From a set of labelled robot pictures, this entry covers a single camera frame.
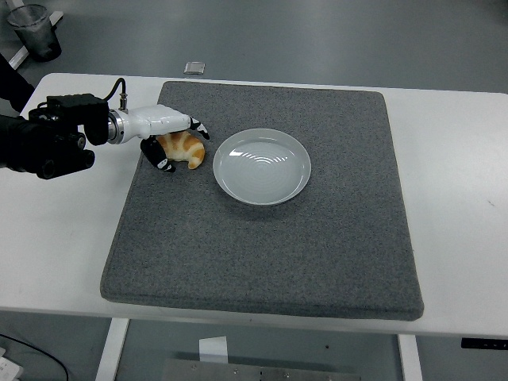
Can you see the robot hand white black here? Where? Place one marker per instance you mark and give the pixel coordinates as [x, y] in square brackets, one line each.
[155, 121]

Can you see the golden croissant bread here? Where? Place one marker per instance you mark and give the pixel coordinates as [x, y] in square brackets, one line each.
[186, 148]

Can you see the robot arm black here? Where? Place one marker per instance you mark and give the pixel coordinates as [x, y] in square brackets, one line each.
[51, 135]

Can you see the small silver floor plate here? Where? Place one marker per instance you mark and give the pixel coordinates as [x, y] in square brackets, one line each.
[195, 68]

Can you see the white round plate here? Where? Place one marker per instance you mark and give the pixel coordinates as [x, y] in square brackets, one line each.
[262, 166]

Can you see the bin with black bag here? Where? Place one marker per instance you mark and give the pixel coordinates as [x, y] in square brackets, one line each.
[37, 35]

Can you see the grey felt mat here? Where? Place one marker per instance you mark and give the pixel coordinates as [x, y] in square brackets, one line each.
[278, 254]

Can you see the white table leg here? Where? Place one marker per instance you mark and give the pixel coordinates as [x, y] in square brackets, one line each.
[113, 349]
[410, 357]

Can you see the white box with label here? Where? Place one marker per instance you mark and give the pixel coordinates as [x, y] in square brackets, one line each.
[8, 367]

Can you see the black table control panel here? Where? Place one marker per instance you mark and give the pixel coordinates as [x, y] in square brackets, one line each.
[484, 343]

